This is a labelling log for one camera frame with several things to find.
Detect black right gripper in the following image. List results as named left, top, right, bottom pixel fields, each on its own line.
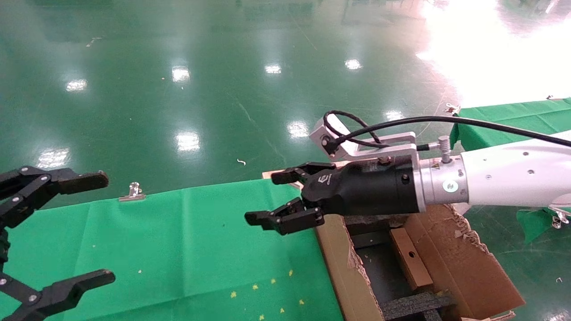
left=244, top=155, right=422, bottom=235

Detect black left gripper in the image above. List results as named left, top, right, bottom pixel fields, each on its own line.
left=0, top=167, right=116, bottom=321

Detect small brown cardboard box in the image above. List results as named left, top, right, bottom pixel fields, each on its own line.
left=389, top=227, right=434, bottom=291

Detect large open cardboard carton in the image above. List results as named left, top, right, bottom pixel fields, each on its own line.
left=314, top=203, right=526, bottom=321

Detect black foam insert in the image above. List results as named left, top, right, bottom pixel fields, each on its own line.
left=346, top=214, right=411, bottom=249
left=381, top=290, right=458, bottom=321

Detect large green table cloth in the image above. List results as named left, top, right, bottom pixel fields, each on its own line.
left=0, top=178, right=344, bottom=321

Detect green cloth with yellow specks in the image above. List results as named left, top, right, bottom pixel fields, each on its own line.
left=448, top=98, right=571, bottom=245

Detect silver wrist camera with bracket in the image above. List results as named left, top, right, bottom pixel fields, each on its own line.
left=309, top=118, right=420, bottom=162

